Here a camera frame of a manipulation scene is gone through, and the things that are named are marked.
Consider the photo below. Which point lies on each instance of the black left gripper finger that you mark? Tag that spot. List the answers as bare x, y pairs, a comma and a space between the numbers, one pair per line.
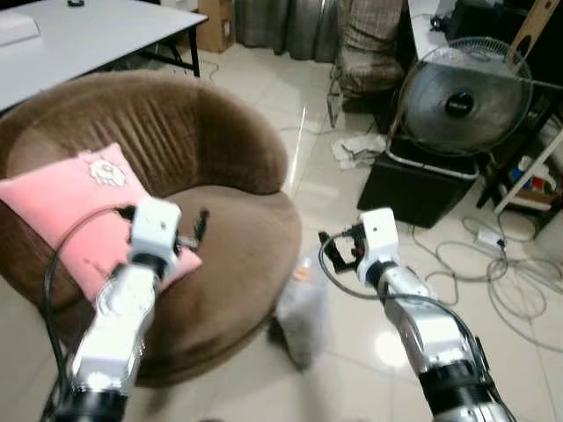
202, 227

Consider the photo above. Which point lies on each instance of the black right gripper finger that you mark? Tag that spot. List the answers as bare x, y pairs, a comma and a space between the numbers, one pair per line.
339, 265
332, 244

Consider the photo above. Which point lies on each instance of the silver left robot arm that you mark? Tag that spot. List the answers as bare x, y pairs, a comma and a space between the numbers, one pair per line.
114, 334

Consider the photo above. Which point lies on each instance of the brown round sofa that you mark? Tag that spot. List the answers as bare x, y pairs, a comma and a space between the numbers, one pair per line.
193, 132

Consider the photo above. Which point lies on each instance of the pink pillow with white print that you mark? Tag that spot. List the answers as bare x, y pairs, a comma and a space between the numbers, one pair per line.
62, 207

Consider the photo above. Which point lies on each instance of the black box stool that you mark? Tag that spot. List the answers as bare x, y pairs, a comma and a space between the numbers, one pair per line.
413, 193

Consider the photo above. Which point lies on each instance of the crumpled white cloth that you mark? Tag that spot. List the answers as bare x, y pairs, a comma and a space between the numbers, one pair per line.
359, 149

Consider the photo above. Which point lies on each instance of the white power strip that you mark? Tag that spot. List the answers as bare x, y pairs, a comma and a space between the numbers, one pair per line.
489, 237

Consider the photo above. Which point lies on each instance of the blue and red box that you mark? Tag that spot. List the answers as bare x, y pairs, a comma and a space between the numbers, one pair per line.
535, 180

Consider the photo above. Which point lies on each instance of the grey round electric fan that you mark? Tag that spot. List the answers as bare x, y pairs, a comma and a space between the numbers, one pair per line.
462, 105

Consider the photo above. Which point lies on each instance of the brown cardboard box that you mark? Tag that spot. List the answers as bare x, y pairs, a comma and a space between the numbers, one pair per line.
216, 26

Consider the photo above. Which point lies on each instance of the plaid fabric chair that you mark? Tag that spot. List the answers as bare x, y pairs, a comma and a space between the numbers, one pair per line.
369, 44

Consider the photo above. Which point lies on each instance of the grey curtain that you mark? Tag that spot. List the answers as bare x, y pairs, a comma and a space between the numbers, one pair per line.
286, 26

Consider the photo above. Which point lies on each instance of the white table with black legs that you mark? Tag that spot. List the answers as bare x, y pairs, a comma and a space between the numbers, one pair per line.
88, 35

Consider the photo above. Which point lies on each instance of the wooden board with hole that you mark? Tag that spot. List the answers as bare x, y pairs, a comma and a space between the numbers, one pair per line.
534, 31

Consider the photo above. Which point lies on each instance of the flat white item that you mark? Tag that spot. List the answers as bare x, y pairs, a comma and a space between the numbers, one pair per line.
16, 31

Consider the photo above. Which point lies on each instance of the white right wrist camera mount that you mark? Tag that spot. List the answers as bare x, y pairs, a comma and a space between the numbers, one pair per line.
380, 233

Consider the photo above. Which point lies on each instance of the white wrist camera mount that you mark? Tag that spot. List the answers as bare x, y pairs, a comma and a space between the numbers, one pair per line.
380, 233
155, 229

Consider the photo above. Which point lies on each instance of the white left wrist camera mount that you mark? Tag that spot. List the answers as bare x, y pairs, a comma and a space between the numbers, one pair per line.
155, 229

